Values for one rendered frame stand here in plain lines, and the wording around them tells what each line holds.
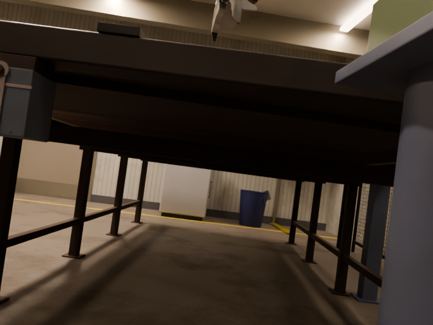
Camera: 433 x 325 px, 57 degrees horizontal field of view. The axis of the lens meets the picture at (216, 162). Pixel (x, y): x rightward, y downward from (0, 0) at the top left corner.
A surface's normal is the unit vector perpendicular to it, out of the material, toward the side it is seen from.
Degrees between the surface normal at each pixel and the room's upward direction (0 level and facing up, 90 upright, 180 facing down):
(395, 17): 90
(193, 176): 90
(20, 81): 90
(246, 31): 90
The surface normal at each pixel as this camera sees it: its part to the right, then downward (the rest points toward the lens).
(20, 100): -0.02, -0.04
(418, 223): -0.88, -0.13
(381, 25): -0.99, -0.14
